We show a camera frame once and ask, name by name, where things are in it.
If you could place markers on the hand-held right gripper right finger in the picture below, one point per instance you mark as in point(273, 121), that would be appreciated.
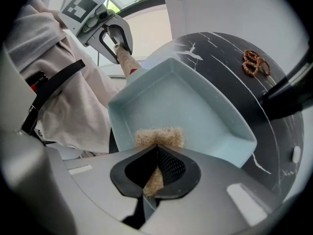
point(215, 185)

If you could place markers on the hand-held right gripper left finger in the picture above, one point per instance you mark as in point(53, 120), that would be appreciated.
point(97, 175)

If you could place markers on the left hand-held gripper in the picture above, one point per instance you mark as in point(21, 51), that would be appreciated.
point(78, 8)

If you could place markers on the black framed window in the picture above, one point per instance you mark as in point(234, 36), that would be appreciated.
point(144, 4)

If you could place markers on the person in white coat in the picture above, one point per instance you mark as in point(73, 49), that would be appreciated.
point(73, 101)

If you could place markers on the small white case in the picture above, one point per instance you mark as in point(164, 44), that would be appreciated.
point(297, 154)

